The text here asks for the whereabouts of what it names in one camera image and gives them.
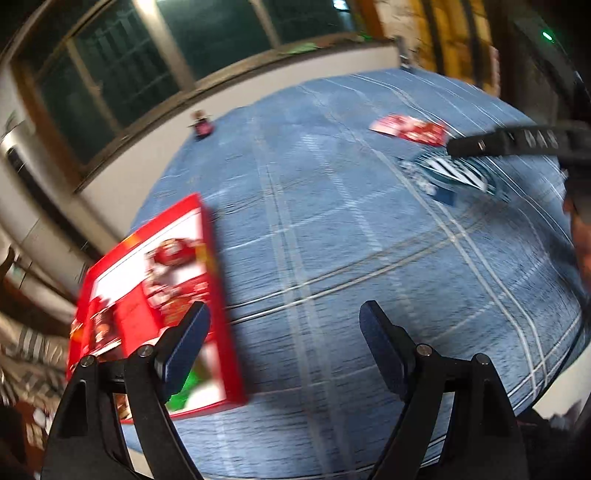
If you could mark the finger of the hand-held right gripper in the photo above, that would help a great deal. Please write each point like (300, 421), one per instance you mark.
(475, 145)

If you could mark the person's right hand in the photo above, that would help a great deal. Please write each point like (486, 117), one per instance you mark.
(582, 230)

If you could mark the yellow wooden boards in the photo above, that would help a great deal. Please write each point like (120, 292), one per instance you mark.
(443, 32)

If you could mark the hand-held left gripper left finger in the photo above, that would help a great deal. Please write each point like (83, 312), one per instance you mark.
(184, 355)

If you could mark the red cardboard box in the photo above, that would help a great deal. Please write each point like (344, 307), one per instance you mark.
(227, 346)

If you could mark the red patterned snack packet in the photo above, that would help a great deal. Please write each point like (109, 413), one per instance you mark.
(411, 129)

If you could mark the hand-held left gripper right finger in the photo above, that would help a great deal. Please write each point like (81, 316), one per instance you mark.
(383, 341)

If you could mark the grey metal pipe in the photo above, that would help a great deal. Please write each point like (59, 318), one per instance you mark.
(404, 50)

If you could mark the blue plaid blanket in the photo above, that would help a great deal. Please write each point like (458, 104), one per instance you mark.
(346, 277)

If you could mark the wooden framed window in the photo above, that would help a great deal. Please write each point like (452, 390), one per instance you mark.
(221, 32)

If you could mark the small red gadget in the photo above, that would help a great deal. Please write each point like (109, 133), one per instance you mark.
(202, 125)

